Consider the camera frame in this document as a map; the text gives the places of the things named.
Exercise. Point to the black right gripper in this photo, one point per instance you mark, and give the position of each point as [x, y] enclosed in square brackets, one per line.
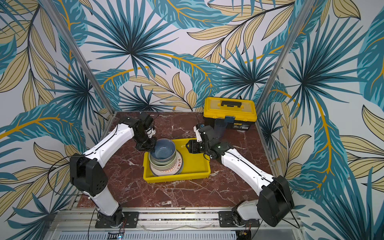
[193, 146]

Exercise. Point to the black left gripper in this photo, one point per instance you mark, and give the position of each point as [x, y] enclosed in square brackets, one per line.
[145, 144]

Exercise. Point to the yellow plastic bin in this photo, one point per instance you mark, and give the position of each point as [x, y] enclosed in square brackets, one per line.
[195, 166]

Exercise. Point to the blue textured plastic cup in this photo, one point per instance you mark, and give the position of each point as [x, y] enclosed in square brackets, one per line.
[220, 127]

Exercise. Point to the dark blue bowl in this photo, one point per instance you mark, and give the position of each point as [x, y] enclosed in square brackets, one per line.
[165, 150]

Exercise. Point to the white plate orange sunburst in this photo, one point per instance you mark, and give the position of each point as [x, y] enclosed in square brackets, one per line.
[173, 168]

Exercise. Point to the pale green bowl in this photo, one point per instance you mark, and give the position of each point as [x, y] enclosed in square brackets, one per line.
[162, 165]

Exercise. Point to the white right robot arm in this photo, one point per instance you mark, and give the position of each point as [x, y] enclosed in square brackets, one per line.
[275, 198]

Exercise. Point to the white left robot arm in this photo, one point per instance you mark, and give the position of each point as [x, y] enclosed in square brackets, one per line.
[87, 170]

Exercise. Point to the yellow black plastic toolbox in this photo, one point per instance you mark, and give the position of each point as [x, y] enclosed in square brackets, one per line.
[239, 114]

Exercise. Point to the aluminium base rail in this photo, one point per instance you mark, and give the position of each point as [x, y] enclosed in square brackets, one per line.
[200, 223]

